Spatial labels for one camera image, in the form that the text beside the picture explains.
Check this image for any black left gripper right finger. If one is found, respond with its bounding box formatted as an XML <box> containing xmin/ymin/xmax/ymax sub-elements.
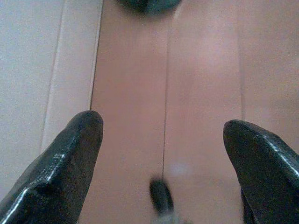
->
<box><xmin>223</xmin><ymin>119</ymin><xmax>299</xmax><ymax>224</ymax></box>

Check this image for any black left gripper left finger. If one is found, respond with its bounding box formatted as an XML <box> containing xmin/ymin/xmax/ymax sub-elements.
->
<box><xmin>0</xmin><ymin>110</ymin><xmax>104</xmax><ymax>224</ymax></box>

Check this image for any pale skirting board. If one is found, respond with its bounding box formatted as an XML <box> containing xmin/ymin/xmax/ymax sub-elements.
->
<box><xmin>40</xmin><ymin>0</ymin><xmax>103</xmax><ymax>154</ymax></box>

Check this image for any dark round foot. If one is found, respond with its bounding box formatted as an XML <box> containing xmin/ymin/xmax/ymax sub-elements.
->
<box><xmin>116</xmin><ymin>0</ymin><xmax>183</xmax><ymax>15</ymax></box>

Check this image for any dark blurred cable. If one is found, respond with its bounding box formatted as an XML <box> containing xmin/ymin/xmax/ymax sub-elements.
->
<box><xmin>149</xmin><ymin>176</ymin><xmax>175</xmax><ymax>214</ymax></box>

